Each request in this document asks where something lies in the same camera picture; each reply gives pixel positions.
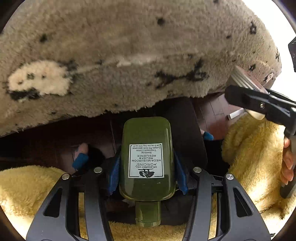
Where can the person's right hand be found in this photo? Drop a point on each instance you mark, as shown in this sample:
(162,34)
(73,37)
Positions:
(287,162)

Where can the green lotion bottle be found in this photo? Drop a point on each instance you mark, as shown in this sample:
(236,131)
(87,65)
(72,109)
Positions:
(148,197)

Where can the small white box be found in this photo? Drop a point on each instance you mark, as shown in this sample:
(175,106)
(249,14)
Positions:
(234,114)

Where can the dark angular object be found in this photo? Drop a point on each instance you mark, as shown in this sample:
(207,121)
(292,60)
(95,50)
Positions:
(293,53)

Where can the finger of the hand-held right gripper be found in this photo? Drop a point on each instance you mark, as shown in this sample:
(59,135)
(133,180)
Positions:
(282,97)
(254,99)

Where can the yellow fleece garment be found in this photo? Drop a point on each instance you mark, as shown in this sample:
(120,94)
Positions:
(249,150)

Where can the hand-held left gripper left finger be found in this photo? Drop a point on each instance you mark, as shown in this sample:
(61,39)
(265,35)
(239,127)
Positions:
(115,173)

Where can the person's foot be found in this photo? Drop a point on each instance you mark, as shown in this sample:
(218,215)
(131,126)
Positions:
(79,161)
(208,135)

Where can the black trash bin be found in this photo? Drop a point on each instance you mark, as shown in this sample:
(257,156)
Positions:
(185,129)

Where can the person's right foot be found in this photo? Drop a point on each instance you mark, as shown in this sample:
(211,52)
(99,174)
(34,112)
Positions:
(208,135)

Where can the grey shaggy patterned rug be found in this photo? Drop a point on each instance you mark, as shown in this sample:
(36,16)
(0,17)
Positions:
(115,46)

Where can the person's left foot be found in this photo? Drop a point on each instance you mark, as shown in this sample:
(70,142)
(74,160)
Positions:
(79,161)

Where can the black leggings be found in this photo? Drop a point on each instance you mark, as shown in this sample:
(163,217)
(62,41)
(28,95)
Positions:
(215,153)

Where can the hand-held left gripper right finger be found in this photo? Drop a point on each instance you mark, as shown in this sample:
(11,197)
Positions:
(181,176)

